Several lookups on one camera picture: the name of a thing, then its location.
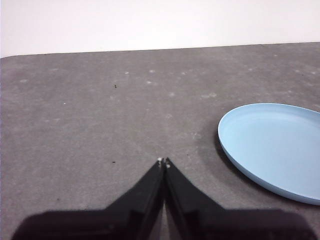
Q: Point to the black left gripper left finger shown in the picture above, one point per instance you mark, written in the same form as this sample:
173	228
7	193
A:
112	222

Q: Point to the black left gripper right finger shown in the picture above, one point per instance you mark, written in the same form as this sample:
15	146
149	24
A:
225	225

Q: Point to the light blue round plate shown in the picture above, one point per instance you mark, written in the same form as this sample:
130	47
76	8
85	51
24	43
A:
275	150

